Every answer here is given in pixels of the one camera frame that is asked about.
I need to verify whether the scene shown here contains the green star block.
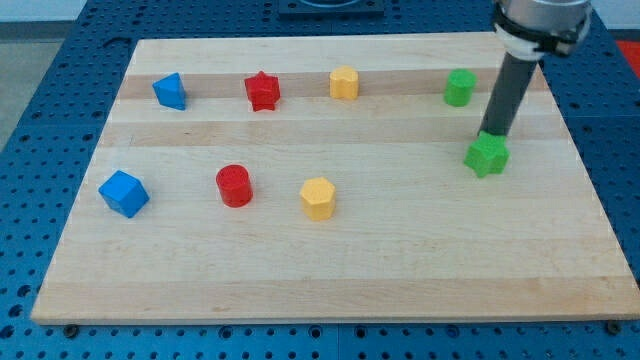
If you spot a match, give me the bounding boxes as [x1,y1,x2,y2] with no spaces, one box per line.
[464,131,510,178]

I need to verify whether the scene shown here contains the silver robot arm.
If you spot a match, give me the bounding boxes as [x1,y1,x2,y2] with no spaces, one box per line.
[492,0,593,62]

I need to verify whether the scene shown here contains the red star block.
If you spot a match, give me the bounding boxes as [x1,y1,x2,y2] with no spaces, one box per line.
[244,71,280,112]

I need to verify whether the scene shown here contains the yellow hexagon block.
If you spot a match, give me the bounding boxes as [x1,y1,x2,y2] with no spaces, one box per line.
[299,177,336,221]

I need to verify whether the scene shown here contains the wooden board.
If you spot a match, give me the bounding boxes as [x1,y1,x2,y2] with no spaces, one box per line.
[31,32,639,325]

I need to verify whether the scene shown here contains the red cylinder block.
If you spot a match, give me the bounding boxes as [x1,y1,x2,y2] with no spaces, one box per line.
[215,164,253,208]

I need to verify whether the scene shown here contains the yellow heart block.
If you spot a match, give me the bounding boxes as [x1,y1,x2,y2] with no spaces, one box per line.
[329,66,359,100]

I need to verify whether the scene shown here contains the green cylinder block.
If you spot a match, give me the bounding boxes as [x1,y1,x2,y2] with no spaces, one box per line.
[444,69,477,107]

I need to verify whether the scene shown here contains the blue triangle block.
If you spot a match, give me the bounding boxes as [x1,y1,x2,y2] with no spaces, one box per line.
[152,73,186,111]

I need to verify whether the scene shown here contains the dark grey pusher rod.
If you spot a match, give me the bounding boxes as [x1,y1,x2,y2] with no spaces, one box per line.
[479,53,537,136]

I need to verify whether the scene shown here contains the blue cube block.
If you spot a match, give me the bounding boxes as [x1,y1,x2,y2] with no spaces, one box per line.
[98,170,150,218]

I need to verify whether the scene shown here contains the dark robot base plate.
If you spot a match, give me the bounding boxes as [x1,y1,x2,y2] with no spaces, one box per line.
[278,0,385,18]

